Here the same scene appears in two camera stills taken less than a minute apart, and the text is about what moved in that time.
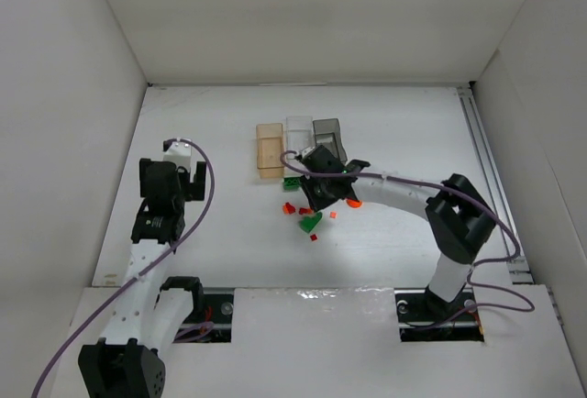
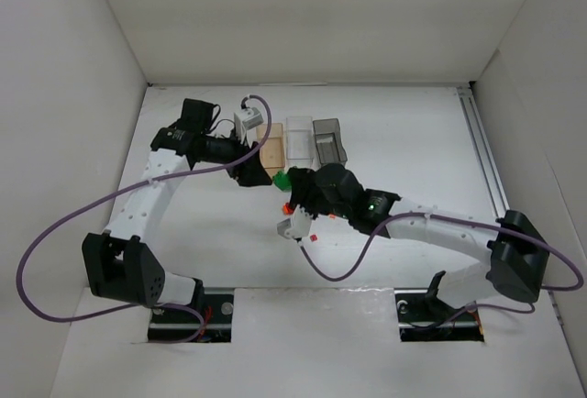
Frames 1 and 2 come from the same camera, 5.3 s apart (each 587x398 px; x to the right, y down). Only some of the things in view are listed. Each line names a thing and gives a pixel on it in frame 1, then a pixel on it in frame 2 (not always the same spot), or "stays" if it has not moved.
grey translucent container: [327, 133] stays
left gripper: [198, 178] -> [243, 167]
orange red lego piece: [288, 209] stays
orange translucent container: [270, 146] stays
